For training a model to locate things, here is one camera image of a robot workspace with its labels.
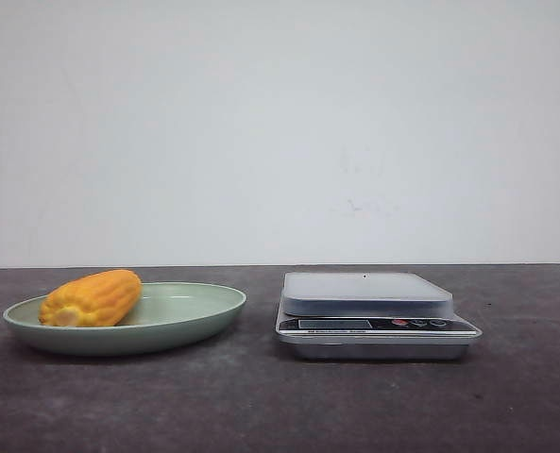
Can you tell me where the yellow corn cob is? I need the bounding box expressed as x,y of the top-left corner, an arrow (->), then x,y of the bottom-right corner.
38,269 -> 143,327

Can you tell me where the silver digital kitchen scale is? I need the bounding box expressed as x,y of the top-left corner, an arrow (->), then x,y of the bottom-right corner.
276,272 -> 483,361

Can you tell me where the light green plate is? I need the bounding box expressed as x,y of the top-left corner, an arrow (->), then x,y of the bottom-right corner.
3,282 -> 246,357

